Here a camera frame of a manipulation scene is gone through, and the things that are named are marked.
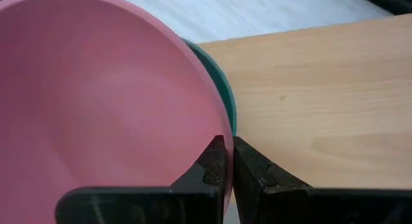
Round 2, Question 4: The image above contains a large pink bowl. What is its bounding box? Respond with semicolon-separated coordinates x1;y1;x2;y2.
0;0;235;224

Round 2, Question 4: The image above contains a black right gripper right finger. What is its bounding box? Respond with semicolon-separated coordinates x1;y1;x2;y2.
233;136;412;224

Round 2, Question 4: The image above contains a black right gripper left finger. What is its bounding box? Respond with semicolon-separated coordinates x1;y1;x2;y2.
55;135;228;224

